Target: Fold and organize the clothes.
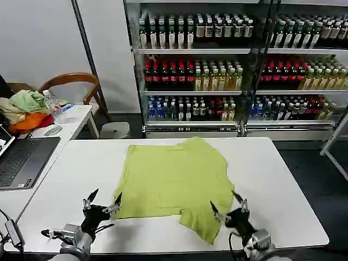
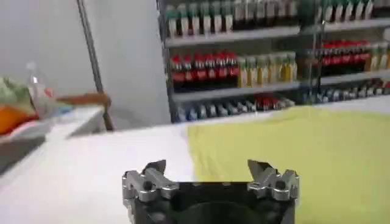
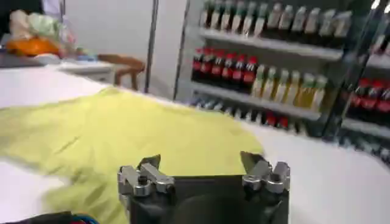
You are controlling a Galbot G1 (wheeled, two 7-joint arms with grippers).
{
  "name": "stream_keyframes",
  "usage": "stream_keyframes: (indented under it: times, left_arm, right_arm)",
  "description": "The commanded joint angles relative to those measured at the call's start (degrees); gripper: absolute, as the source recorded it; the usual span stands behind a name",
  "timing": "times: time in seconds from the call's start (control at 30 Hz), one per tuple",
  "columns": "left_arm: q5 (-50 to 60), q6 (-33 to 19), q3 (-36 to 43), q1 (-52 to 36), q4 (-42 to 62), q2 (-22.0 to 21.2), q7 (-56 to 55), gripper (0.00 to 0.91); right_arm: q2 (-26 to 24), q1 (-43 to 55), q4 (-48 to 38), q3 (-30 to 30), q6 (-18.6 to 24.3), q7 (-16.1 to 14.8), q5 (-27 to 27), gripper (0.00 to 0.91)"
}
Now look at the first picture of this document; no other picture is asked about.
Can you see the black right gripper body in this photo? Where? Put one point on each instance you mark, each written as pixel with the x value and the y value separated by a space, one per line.
pixel 240 221

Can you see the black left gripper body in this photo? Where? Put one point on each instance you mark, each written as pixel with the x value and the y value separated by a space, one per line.
pixel 93 217

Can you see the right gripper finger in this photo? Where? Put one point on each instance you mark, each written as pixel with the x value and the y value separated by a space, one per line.
pixel 237 196
pixel 214 208

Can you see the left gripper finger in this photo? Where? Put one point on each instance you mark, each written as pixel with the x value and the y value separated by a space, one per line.
pixel 93 195
pixel 117 199

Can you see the lime green shirt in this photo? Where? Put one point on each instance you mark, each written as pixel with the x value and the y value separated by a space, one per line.
pixel 174 179

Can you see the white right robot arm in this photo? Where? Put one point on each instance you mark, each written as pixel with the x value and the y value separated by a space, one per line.
pixel 262 246

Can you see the white round stool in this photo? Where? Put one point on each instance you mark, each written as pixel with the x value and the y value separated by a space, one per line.
pixel 114 130

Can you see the grey computer mouse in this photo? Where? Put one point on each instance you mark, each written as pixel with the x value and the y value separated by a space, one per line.
pixel 52 130

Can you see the grey laptop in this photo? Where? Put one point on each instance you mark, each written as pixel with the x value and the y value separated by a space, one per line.
pixel 24 157

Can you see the grey usb hub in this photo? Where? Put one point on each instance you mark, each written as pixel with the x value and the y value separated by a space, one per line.
pixel 13 231

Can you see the blue plastic packet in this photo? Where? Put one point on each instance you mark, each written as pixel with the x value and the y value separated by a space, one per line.
pixel 63 107

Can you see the orange crumpled cloth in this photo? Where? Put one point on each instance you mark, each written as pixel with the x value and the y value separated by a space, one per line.
pixel 32 121

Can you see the clear plastic water bottle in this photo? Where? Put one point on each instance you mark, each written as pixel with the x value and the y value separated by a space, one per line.
pixel 49 104

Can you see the light green crumpled cloth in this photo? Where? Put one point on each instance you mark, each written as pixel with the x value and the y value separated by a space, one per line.
pixel 27 99

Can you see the beige crumpled cloth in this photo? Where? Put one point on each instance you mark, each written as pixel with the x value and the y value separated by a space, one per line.
pixel 11 111

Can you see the brown wooden chair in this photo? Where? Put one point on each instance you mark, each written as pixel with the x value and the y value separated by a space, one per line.
pixel 68 77

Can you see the shelf of bottled drinks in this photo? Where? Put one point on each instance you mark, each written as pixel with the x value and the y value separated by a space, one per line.
pixel 190 68
pixel 299 68

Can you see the black slanted pole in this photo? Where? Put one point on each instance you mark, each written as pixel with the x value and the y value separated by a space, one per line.
pixel 89 51

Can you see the white metal frame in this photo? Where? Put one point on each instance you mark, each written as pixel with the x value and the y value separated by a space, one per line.
pixel 333 142

